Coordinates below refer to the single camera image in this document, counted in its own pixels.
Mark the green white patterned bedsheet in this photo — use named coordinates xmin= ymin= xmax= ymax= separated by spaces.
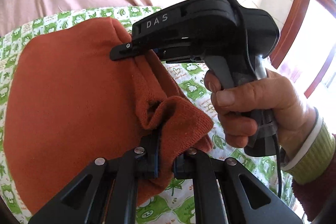
xmin=0 ymin=5 xmax=296 ymax=224

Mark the person's right hand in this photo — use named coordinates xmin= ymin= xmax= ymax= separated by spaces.
xmin=205 ymin=70 xmax=316 ymax=152

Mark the rust orange knit sweater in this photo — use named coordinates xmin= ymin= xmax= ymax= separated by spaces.
xmin=3 ymin=18 xmax=213 ymax=213

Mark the wooden door frame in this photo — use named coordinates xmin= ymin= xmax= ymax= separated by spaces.
xmin=270 ymin=0 xmax=335 ymax=98

